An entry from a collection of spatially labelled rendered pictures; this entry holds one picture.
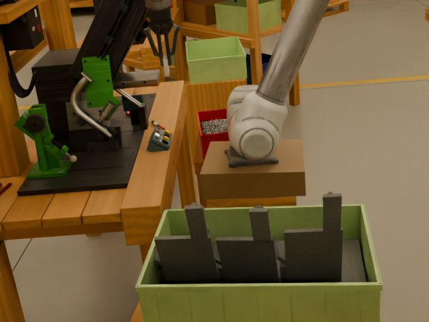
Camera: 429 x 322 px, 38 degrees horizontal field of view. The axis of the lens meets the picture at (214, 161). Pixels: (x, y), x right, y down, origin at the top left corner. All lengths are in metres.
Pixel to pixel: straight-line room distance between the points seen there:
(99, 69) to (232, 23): 2.89
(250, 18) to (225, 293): 3.80
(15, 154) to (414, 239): 2.17
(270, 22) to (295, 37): 3.50
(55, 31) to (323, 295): 2.31
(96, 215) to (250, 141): 0.60
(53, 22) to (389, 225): 2.18
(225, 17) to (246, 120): 3.54
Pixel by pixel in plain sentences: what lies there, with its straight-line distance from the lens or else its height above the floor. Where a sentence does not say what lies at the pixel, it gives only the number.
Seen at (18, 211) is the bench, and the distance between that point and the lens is 2.34.
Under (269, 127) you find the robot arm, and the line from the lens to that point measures 1.98.
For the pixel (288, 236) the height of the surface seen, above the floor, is 1.03.
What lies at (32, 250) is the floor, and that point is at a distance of 3.90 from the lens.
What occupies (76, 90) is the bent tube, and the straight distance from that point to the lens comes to 2.66.
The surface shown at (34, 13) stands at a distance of 2.68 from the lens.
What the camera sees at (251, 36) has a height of 0.72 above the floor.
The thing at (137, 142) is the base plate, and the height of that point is 0.90.
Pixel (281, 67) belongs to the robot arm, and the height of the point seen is 1.33.
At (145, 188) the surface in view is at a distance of 2.27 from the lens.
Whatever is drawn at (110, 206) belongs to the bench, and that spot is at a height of 0.88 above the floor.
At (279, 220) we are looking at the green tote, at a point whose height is 0.92.
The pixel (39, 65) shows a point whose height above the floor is 1.24.
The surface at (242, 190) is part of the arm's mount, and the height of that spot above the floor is 0.88.
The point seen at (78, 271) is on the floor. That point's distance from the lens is 3.59.
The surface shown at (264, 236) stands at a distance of 1.60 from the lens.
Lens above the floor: 1.87
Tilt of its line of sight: 24 degrees down
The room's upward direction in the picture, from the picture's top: 6 degrees counter-clockwise
